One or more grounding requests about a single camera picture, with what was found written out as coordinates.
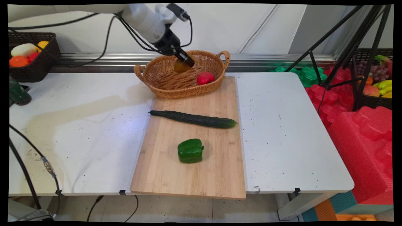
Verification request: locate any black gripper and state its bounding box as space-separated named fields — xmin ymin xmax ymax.
xmin=153 ymin=28 xmax=195 ymax=67

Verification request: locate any brown yellow round fruit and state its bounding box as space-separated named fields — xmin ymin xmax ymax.
xmin=174 ymin=60 xmax=191 ymax=73

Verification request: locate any green bell pepper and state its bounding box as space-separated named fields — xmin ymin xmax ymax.
xmin=177 ymin=138 xmax=204 ymax=164

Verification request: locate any oval wicker basket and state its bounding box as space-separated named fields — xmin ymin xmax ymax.
xmin=134 ymin=50 xmax=231 ymax=99

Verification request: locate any red round fruit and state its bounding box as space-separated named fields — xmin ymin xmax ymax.
xmin=197 ymin=72 xmax=215 ymax=86

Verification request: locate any long dark green cucumber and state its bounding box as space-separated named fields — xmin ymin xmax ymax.
xmin=149 ymin=110 xmax=237 ymax=129

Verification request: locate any wooden cutting board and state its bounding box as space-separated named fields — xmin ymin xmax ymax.
xmin=130 ymin=76 xmax=247 ymax=200

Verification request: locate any green foam packing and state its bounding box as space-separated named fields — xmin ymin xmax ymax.
xmin=270 ymin=66 xmax=328 ymax=88

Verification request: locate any dark woven basket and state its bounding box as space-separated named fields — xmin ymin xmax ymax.
xmin=9 ymin=32 xmax=61 ymax=83

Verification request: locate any cream white vegetable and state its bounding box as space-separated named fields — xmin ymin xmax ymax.
xmin=11 ymin=43 xmax=38 ymax=57

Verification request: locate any dark green clamp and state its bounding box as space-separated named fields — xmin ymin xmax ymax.
xmin=9 ymin=75 xmax=32 ymax=106

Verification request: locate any black tripod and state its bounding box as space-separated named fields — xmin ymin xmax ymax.
xmin=284 ymin=5 xmax=393 ymax=112

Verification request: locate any orange pink peach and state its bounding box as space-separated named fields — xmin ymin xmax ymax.
xmin=363 ymin=85 xmax=380 ymax=97

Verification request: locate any black plastic crate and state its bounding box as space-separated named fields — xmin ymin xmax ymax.
xmin=352 ymin=49 xmax=393 ymax=110

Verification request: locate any purple grape bunch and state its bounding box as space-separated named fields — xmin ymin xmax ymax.
xmin=358 ymin=61 xmax=390 ymax=82

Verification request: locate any red foam packing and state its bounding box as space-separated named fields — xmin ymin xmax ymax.
xmin=305 ymin=67 xmax=393 ymax=204

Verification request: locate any yellow green banana bunch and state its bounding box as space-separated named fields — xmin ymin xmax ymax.
xmin=373 ymin=80 xmax=393 ymax=98

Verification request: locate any grey floor device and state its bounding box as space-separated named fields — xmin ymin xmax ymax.
xmin=15 ymin=210 xmax=56 ymax=222

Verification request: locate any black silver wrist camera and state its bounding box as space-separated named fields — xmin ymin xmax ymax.
xmin=166 ymin=4 xmax=191 ymax=21

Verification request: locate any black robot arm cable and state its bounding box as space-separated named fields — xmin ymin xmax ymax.
xmin=9 ymin=12 xmax=193 ymax=68

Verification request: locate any thin black floor cable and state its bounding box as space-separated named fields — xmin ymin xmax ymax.
xmin=87 ymin=195 xmax=139 ymax=223

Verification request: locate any black cable with metal connector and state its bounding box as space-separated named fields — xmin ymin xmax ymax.
xmin=9 ymin=124 xmax=62 ymax=214

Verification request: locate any thick black cable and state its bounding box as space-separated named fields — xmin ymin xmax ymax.
xmin=9 ymin=138 xmax=42 ymax=210

